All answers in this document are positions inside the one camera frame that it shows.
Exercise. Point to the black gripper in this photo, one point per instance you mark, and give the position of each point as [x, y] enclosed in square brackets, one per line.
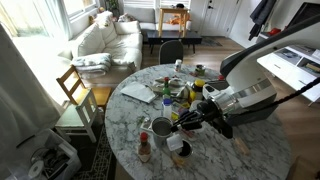
[209, 111]

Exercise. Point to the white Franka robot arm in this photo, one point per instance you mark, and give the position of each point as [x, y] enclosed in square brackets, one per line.
[266, 66]

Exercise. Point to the red item on cabinet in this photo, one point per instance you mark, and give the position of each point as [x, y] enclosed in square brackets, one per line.
[275, 32]

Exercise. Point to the colourful snack packets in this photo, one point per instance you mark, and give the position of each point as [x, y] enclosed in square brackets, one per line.
[178, 111]

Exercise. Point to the white bottle blue cap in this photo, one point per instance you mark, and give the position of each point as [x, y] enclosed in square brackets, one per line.
[167, 108]

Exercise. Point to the yellow lemon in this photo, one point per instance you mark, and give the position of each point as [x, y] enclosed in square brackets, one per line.
[192, 96]

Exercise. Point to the steel mug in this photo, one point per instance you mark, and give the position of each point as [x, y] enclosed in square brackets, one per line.
[162, 130]

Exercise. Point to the dark jar yellow lid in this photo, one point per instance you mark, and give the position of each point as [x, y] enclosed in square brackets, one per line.
[199, 88]

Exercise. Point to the green bottle red cap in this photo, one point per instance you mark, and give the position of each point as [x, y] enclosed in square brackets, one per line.
[166, 89]

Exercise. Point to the hot sauce bottle red cap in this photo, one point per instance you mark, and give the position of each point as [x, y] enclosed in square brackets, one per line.
[144, 150]

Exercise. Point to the small jar red lid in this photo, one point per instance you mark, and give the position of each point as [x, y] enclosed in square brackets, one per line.
[221, 78]

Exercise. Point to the small wooden block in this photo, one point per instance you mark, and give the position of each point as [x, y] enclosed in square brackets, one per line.
[242, 146]

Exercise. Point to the small white bottle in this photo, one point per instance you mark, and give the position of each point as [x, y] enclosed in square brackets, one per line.
[178, 65]

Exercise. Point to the white paper sheet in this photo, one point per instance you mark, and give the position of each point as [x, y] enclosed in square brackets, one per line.
[138, 91]

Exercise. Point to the black shell chair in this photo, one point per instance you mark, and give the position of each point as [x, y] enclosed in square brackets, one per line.
[171, 51]

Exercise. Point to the black coffee table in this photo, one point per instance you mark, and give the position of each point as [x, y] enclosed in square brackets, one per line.
[173, 36]

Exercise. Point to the wooden chair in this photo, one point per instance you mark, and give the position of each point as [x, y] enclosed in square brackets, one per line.
[96, 95]

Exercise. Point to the dark patterned rug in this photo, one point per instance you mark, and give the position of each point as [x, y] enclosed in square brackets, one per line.
[100, 160]

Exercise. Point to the orange plush toy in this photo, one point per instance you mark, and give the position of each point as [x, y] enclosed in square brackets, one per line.
[175, 20]

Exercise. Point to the white sofa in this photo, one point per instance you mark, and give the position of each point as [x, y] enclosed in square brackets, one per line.
[123, 43]

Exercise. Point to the white door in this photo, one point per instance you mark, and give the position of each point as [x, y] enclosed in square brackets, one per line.
[213, 16]

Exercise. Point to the tall wooden side table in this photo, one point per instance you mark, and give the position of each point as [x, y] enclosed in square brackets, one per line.
[173, 10]

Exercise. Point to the folded grey blanket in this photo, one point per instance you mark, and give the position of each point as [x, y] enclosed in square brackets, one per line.
[91, 63]

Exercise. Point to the white chair green seat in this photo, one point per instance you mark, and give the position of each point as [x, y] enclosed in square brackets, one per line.
[71, 118]

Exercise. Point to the grey two-seat sofa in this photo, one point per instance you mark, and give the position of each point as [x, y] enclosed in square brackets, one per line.
[140, 15]

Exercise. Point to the light wooden board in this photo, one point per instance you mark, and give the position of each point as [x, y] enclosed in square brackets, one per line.
[305, 170]

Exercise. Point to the dark hanging jacket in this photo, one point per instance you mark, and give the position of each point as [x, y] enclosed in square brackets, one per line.
[261, 15]

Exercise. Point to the clear plastic storage bin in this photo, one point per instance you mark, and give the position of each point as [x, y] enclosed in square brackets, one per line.
[50, 160]

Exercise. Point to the black television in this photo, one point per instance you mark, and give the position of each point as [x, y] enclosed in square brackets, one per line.
[305, 11]

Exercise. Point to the white curtain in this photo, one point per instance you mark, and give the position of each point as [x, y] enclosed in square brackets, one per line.
[23, 100]

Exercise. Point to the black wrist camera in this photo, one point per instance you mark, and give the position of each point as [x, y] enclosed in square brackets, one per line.
[224, 128]

